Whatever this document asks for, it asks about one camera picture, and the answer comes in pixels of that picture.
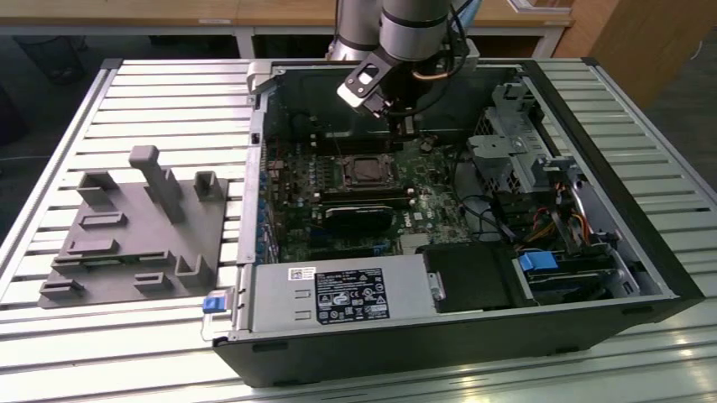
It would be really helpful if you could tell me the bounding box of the grey parts rack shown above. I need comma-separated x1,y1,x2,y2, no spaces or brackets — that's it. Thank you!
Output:
36,144,232,310

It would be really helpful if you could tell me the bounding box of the black wire bundle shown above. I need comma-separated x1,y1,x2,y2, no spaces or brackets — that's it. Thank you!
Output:
456,193,519,245

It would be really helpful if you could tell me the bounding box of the blue disk carrier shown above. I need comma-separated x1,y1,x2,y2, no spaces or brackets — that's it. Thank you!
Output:
518,249,561,275

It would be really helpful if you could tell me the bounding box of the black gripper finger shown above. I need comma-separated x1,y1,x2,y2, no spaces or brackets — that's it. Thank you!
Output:
392,116,420,146

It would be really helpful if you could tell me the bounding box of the coloured power wire bundle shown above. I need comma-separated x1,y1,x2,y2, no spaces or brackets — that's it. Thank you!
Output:
531,207,594,249

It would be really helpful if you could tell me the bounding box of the black CPU socket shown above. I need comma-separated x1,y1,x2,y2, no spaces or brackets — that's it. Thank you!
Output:
334,153,402,190

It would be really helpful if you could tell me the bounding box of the black power supply label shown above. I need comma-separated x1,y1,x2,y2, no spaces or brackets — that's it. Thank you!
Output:
314,268,390,326

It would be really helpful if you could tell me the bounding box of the wooden desk white frame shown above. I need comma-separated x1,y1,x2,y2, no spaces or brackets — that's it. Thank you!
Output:
0,0,574,59

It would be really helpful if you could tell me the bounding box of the green motherboard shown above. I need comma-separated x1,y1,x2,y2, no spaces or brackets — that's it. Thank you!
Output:
260,133,483,264

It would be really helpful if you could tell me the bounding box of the silver metal disk bay cage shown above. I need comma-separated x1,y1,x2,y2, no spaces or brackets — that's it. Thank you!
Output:
463,81,562,195

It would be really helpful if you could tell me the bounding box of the brown wooden cabinet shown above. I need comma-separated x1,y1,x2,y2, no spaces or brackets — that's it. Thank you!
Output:
553,0,717,108

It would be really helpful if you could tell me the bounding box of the grey plastic bay clip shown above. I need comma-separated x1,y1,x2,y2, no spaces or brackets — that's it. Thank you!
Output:
541,156,581,180

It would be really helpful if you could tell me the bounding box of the small silver heatsink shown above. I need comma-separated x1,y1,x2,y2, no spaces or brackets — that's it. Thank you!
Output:
399,233,431,254

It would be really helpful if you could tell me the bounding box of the black RAM stick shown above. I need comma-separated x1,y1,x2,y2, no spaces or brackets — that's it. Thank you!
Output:
320,196,410,207
320,189,407,200

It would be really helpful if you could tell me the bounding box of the black waste bin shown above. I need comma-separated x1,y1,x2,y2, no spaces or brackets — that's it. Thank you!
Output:
13,35,89,84

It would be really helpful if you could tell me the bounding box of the black open PC case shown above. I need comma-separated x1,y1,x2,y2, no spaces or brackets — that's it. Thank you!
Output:
209,57,706,390

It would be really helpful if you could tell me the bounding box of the black graphics card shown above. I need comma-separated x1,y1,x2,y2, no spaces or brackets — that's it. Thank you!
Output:
320,202,394,237

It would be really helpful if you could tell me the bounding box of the black plastic air shroud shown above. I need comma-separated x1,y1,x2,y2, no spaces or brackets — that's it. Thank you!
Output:
419,242,529,314

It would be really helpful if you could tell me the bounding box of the silver CPU plate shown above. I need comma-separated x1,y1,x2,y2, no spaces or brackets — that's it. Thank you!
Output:
351,159,391,181

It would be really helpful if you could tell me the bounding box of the black RAM slot bank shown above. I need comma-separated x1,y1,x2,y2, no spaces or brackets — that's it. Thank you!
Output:
316,130,394,154

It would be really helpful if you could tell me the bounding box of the grey power supply unit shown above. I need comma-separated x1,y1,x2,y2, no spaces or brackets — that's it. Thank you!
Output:
244,253,439,338

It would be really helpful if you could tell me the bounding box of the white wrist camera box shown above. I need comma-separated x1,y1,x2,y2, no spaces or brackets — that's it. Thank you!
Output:
335,51,394,119

